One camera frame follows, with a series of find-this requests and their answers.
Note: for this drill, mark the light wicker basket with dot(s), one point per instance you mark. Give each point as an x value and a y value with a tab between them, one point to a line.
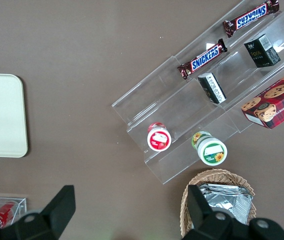
222	176

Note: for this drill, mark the clear acrylic bottle rack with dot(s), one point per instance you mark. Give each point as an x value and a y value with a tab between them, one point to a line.
22	205

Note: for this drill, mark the red lid jar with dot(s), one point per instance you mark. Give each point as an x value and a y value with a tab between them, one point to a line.
159	140

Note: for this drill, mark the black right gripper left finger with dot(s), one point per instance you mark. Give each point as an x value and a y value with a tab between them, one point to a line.
54	215

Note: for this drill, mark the small black carton box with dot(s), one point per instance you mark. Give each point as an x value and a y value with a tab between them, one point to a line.
262	53
213	88

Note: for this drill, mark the green lid sunflower jar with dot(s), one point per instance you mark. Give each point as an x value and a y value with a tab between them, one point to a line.
212	151

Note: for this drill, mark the clear acrylic stepped stand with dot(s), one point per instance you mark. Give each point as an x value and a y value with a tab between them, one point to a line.
144	105

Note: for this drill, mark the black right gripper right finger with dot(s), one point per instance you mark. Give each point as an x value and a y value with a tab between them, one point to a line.
207	225

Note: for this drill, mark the Snickers chocolate bar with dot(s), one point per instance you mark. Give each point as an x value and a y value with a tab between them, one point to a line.
204	58
252	17

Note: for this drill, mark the silver foil packs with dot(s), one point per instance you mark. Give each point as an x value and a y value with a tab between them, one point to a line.
232	202

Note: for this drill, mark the cream plastic tray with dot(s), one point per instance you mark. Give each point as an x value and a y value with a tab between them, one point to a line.
2	115

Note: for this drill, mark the red tartan cookie box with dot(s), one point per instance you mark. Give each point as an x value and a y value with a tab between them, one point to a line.
279	100

